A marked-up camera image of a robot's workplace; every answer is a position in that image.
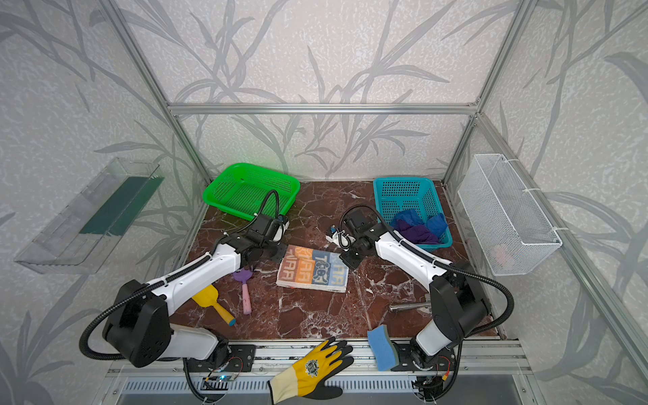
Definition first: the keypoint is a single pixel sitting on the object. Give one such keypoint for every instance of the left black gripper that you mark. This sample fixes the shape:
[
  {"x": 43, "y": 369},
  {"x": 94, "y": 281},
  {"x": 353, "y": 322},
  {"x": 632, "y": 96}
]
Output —
[{"x": 276, "y": 244}]

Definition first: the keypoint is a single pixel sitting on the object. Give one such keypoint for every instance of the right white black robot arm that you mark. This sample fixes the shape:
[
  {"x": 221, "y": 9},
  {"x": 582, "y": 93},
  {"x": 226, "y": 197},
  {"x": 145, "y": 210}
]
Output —
[{"x": 458, "y": 302}]

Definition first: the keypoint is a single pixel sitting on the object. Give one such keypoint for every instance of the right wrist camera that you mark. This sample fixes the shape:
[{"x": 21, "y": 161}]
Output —
[{"x": 339, "y": 238}]

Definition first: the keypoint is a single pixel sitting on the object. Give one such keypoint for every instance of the yellow black work glove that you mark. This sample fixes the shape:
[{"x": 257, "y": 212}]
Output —
[{"x": 308, "y": 377}]

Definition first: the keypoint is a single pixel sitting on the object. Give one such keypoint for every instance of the purple pink toy rake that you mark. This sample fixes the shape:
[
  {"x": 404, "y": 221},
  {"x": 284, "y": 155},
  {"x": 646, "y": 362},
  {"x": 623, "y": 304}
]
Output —
[{"x": 243, "y": 276}]

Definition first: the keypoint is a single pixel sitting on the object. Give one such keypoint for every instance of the purple towel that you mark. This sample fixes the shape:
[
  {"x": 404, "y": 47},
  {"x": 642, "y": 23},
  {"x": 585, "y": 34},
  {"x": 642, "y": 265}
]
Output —
[{"x": 417, "y": 234}]

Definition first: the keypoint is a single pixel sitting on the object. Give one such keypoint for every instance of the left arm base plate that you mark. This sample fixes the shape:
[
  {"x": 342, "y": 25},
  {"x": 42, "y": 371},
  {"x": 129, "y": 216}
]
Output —
[{"x": 238, "y": 357}]

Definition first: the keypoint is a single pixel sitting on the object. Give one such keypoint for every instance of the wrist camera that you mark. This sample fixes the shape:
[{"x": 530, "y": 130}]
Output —
[
  {"x": 283, "y": 224},
  {"x": 339, "y": 238}
]

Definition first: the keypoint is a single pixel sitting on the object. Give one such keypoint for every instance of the rabbit print towel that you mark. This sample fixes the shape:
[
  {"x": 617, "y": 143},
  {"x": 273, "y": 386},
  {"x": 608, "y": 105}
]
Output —
[{"x": 309, "y": 269}]

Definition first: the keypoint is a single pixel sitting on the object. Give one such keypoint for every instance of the green plastic basket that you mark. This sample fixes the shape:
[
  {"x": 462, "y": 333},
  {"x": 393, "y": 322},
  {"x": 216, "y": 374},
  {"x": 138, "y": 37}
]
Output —
[{"x": 244, "y": 190}]

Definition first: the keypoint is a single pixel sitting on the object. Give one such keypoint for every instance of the white wire basket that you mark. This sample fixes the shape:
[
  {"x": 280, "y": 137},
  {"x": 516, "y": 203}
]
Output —
[{"x": 512, "y": 230}]

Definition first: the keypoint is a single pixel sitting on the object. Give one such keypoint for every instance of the blue sponge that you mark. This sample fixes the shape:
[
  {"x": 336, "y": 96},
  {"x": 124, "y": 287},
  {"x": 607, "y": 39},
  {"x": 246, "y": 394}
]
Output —
[{"x": 385, "y": 352}]

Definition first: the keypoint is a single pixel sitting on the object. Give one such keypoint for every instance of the teal plastic basket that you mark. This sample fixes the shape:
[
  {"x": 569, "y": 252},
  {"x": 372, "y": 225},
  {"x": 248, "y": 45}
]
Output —
[{"x": 412, "y": 207}]

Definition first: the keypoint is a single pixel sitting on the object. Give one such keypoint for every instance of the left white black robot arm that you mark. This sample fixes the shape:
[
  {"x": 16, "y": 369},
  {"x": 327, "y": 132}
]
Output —
[{"x": 137, "y": 326}]

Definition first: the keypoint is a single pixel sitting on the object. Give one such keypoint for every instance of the green circuit board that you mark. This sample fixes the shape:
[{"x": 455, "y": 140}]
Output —
[{"x": 221, "y": 383}]

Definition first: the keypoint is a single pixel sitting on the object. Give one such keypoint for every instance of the clear wall shelf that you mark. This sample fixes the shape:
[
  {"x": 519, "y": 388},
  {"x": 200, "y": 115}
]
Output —
[{"x": 84, "y": 234}]

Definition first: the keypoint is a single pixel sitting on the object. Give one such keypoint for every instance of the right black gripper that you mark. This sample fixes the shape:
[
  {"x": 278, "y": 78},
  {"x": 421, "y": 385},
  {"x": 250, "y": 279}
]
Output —
[{"x": 347, "y": 252}]

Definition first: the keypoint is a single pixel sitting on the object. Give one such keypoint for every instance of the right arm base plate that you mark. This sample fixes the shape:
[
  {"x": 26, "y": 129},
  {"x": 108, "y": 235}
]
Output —
[{"x": 412, "y": 358}]

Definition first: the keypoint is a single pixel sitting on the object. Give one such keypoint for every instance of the blue towel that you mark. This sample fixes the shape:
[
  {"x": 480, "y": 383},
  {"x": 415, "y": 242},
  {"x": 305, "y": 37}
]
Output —
[{"x": 437, "y": 224}]

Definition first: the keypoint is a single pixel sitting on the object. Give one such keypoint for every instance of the yellow toy shovel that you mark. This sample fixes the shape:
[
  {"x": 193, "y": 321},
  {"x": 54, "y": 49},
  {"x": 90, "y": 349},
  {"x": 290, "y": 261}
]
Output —
[{"x": 208, "y": 297}]

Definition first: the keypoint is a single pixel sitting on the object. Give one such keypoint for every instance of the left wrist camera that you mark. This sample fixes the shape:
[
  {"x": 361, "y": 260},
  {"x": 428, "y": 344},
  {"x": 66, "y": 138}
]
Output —
[{"x": 283, "y": 224}]

